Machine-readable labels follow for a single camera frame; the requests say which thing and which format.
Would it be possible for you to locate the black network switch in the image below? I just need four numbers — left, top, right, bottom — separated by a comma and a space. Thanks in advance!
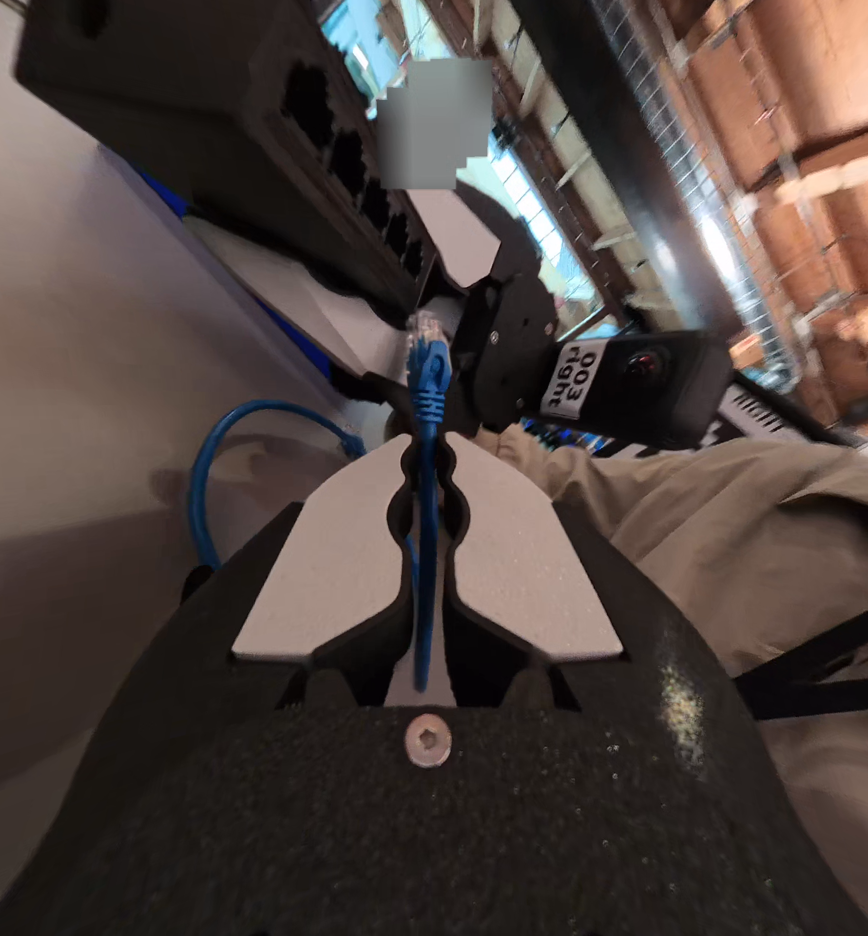
13, 0, 438, 315

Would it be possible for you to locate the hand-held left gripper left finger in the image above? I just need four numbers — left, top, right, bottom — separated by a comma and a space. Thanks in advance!
231, 431, 416, 704

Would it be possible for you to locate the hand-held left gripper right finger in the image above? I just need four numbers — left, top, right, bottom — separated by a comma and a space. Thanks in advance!
441, 431, 625, 707

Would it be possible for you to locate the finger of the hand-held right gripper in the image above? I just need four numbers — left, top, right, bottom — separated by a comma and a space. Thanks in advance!
184, 215, 420, 381
406, 186, 508, 290

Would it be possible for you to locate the blue ethernet cable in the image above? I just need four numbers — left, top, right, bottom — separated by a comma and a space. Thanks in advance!
189, 311, 453, 694

